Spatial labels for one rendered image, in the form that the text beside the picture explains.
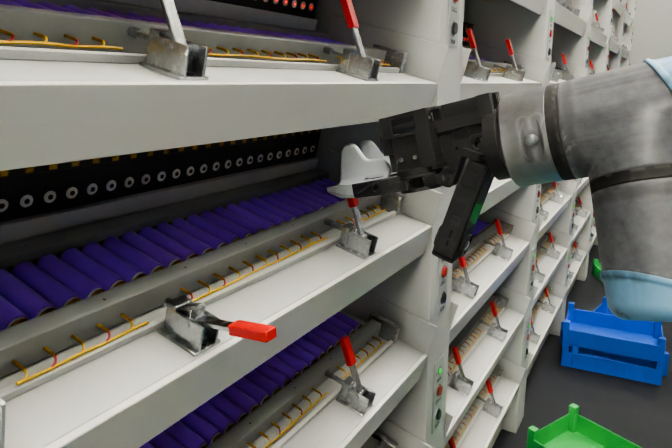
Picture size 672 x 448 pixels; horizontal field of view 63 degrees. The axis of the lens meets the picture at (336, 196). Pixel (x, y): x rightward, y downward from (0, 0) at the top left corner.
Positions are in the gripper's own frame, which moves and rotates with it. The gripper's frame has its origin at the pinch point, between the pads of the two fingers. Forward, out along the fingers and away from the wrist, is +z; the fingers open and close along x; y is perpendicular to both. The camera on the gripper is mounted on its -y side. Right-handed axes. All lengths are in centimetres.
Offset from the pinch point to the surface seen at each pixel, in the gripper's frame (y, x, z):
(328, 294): -9.0, 10.1, -2.3
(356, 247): -6.4, 1.0, -1.1
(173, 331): -5.9, 27.7, 0.1
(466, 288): -25.4, -42.2, 3.9
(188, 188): 4.5, 11.7, 12.0
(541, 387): -82, -116, 15
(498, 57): 19, -88, 1
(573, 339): -74, -135, 7
